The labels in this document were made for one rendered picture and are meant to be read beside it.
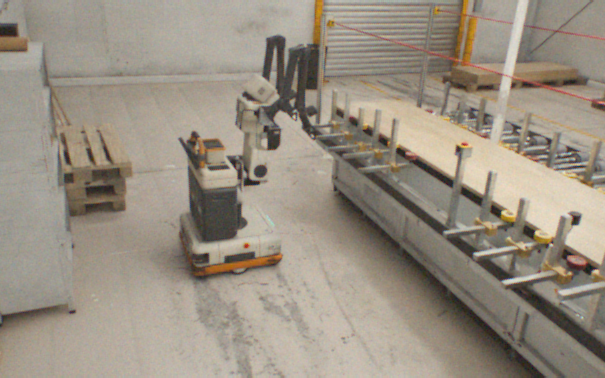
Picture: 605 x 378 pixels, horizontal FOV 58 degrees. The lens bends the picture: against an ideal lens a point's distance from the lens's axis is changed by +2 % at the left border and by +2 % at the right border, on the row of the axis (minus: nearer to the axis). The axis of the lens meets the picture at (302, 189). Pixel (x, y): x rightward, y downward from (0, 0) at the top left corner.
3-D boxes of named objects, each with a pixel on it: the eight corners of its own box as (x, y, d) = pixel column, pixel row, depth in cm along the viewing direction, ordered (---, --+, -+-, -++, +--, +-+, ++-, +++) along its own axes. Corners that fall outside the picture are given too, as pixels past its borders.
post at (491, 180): (477, 250, 307) (493, 171, 288) (473, 247, 310) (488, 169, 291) (482, 249, 308) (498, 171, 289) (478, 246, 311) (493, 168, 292)
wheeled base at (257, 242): (193, 280, 382) (192, 249, 372) (178, 238, 435) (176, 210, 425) (283, 264, 406) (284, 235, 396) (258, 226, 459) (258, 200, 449)
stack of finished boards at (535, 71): (577, 77, 1062) (579, 68, 1055) (476, 84, 970) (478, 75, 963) (546, 69, 1126) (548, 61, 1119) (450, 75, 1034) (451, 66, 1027)
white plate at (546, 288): (557, 307, 257) (562, 290, 253) (517, 278, 279) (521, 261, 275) (558, 307, 257) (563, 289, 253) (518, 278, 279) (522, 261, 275)
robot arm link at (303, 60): (297, 46, 359) (303, 48, 350) (305, 46, 361) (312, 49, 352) (292, 109, 376) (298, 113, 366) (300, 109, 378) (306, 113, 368)
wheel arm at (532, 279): (504, 291, 245) (506, 283, 244) (499, 287, 248) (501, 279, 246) (578, 276, 261) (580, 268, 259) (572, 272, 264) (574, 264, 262)
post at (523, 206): (506, 281, 288) (525, 199, 269) (501, 278, 291) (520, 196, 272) (511, 280, 289) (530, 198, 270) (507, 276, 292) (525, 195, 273)
